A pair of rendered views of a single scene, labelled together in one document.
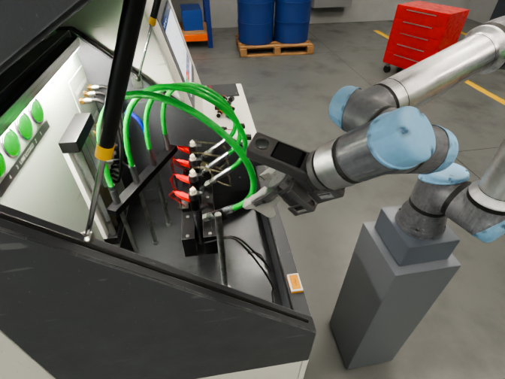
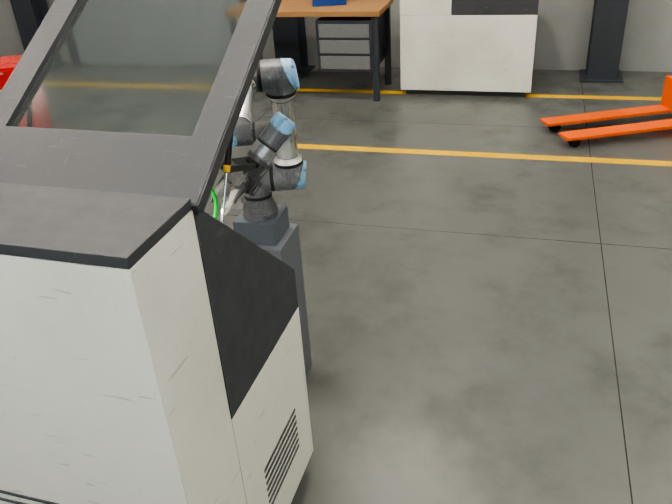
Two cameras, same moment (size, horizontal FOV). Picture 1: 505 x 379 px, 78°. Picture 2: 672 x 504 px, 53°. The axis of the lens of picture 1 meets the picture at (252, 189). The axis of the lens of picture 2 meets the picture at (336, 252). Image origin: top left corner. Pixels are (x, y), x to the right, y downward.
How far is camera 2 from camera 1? 1.79 m
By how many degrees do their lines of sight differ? 51
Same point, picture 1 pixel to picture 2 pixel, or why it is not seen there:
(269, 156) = (237, 164)
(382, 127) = (278, 121)
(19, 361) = (216, 360)
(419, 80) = (246, 109)
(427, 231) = (272, 210)
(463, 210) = (282, 177)
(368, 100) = (242, 124)
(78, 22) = not seen: outside the picture
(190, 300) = (259, 254)
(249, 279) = not seen: hidden behind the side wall
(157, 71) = not seen: hidden behind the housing
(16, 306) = (219, 287)
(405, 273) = (282, 246)
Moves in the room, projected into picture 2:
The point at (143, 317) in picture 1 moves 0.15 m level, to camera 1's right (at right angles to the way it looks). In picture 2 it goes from (248, 280) to (274, 255)
